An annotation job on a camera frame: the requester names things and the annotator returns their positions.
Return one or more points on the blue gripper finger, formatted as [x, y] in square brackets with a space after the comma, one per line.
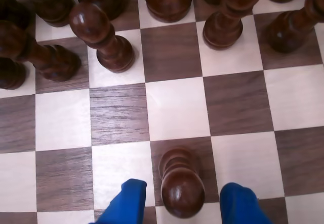
[240, 206]
[126, 203]

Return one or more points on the dark wooden pawn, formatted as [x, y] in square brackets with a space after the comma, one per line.
[286, 34]
[11, 74]
[101, 39]
[222, 31]
[58, 64]
[182, 196]

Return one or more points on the wooden chessboard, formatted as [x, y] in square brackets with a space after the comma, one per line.
[177, 107]

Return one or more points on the dark wooden king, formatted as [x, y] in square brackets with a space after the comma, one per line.
[168, 3]

